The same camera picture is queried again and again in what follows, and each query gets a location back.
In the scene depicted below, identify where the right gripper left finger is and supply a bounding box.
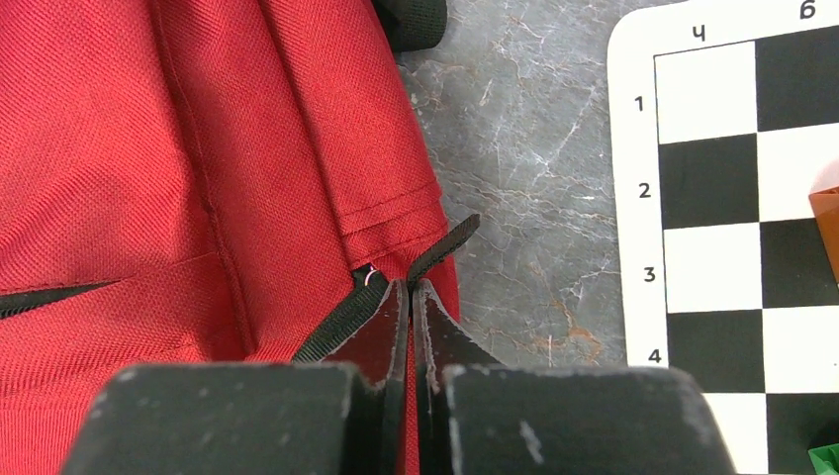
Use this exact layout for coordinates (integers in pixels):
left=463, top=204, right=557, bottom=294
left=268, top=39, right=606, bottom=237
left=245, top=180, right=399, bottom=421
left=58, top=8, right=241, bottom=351
left=62, top=281, right=410, bottom=474

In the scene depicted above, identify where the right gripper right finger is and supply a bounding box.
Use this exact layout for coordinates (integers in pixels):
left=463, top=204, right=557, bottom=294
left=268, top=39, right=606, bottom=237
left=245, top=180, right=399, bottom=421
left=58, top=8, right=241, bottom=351
left=412, top=279, right=734, bottom=475

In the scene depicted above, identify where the red backpack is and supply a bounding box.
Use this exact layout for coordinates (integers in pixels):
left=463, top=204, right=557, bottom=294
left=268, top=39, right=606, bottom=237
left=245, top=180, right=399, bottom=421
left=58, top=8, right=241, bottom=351
left=1, top=1, right=448, bottom=474

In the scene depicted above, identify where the green toy block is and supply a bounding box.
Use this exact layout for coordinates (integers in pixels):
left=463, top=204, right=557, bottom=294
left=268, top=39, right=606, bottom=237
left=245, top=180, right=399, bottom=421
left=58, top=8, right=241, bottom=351
left=807, top=443, right=839, bottom=475

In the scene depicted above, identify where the checkered play mat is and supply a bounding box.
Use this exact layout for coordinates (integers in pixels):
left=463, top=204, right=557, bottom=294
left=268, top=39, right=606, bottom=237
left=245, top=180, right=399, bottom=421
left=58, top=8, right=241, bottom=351
left=606, top=1, right=838, bottom=474

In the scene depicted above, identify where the brown toy block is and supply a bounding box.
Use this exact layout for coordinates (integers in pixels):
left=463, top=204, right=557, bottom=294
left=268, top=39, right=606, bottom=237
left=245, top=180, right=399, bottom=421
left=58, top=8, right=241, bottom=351
left=808, top=159, right=839, bottom=281

